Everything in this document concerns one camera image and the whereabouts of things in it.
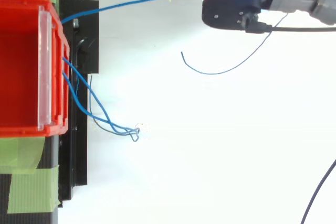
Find black stand with green tape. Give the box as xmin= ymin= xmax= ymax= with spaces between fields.
xmin=0 ymin=0 xmax=100 ymax=224

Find thin black cable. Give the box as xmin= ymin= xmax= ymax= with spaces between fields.
xmin=300 ymin=158 xmax=336 ymax=224
xmin=244 ymin=20 xmax=336 ymax=34

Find red bin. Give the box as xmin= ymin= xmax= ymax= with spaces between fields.
xmin=0 ymin=0 xmax=71 ymax=138

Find blue cable bundle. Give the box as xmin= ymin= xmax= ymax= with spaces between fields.
xmin=61 ymin=56 xmax=141 ymax=143

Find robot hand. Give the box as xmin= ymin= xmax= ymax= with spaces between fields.
xmin=194 ymin=0 xmax=336 ymax=30

